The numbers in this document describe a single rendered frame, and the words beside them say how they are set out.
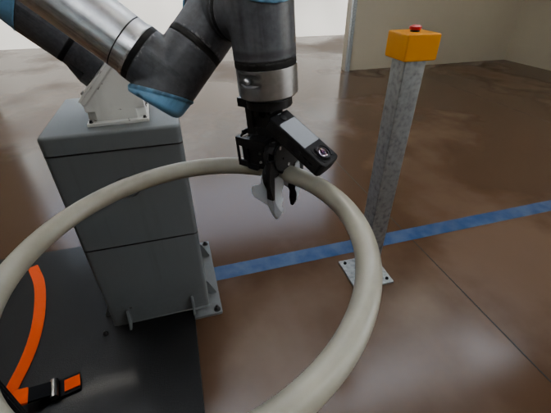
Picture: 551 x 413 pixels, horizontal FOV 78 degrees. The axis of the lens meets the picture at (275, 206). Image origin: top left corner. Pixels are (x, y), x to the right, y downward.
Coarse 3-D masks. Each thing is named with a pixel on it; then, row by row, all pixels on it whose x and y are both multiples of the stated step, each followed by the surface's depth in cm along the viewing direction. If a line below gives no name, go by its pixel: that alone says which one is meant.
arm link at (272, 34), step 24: (216, 0) 46; (240, 0) 41; (264, 0) 41; (288, 0) 42; (216, 24) 48; (240, 24) 43; (264, 24) 42; (288, 24) 44; (240, 48) 45; (264, 48) 44; (288, 48) 45
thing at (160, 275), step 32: (64, 128) 102; (96, 128) 102; (128, 128) 102; (160, 128) 103; (64, 160) 100; (96, 160) 103; (128, 160) 106; (160, 160) 109; (64, 192) 105; (160, 192) 115; (96, 224) 114; (128, 224) 118; (160, 224) 121; (192, 224) 125; (96, 256) 121; (128, 256) 125; (160, 256) 129; (192, 256) 134; (128, 288) 133; (160, 288) 138; (192, 288) 143; (128, 320) 139
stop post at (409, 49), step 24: (408, 48) 105; (432, 48) 108; (408, 72) 112; (408, 96) 117; (384, 120) 126; (408, 120) 123; (384, 144) 129; (384, 168) 132; (384, 192) 138; (384, 216) 146; (384, 240) 155
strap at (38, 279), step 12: (36, 276) 165; (36, 288) 158; (36, 300) 153; (36, 312) 147; (36, 324) 142; (36, 336) 138; (36, 348) 133; (24, 360) 129; (24, 372) 125; (12, 384) 121
